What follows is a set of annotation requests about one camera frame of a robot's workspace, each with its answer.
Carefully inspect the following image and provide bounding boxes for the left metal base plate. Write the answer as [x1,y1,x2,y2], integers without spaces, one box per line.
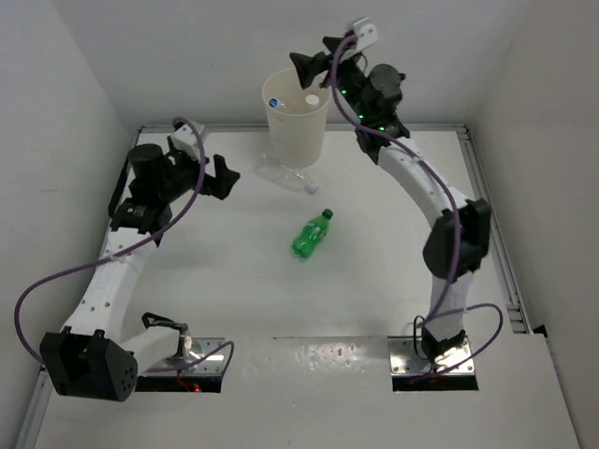
[148,338,230,376]

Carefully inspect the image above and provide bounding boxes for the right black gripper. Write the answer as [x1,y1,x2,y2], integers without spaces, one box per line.
[293,36,373,123]

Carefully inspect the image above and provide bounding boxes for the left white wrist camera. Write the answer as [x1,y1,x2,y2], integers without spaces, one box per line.
[169,122,209,160]

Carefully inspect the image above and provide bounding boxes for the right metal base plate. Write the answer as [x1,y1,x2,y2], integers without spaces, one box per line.
[387,337,475,379]

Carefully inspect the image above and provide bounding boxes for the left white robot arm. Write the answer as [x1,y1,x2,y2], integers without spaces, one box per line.
[39,144,241,402]

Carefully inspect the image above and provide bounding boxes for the metal base plate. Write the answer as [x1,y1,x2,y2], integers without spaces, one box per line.
[148,338,230,376]
[387,337,475,379]

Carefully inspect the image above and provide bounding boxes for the white plastic bin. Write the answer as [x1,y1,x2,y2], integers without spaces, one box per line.
[262,68,331,168]

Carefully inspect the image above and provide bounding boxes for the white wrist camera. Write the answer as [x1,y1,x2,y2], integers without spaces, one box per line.
[348,17,378,51]
[169,122,209,160]

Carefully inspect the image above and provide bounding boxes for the green plastic bottle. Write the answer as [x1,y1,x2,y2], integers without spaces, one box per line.
[291,209,333,259]

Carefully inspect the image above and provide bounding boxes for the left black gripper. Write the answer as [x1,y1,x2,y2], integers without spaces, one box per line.
[156,145,239,202]

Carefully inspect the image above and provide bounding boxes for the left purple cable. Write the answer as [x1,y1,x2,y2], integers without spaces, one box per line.
[13,117,235,375]

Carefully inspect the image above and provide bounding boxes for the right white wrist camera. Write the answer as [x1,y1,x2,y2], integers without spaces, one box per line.
[348,17,378,51]

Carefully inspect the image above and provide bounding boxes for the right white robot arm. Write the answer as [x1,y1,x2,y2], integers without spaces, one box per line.
[289,37,491,362]

